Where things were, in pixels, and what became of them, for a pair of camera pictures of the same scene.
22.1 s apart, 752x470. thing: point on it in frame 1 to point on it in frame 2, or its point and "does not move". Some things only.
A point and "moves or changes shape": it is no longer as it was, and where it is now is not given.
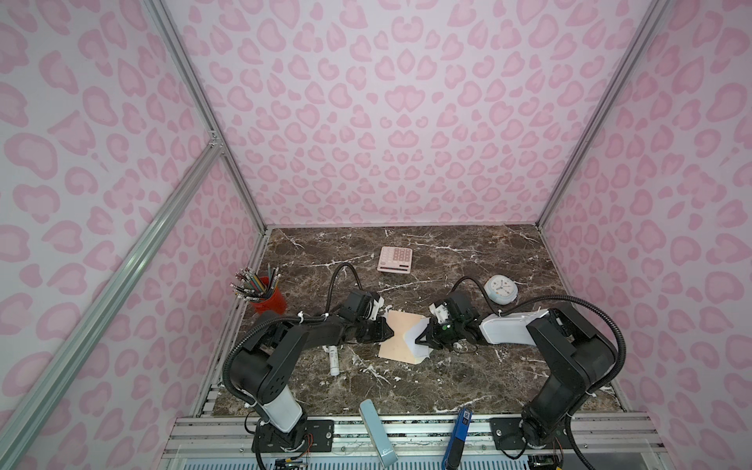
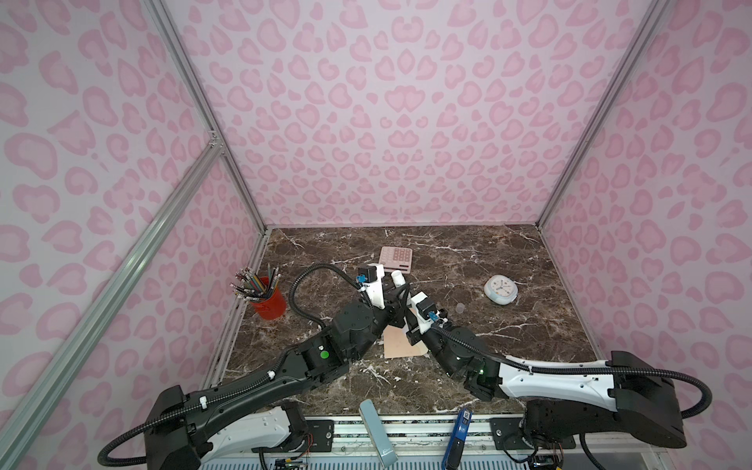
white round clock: (500, 289) does not move
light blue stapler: (376, 433) does not move
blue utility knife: (452, 454) does not move
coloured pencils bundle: (249, 286) does not move
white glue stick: (334, 359) moves or changes shape
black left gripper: (381, 334) to (394, 308)
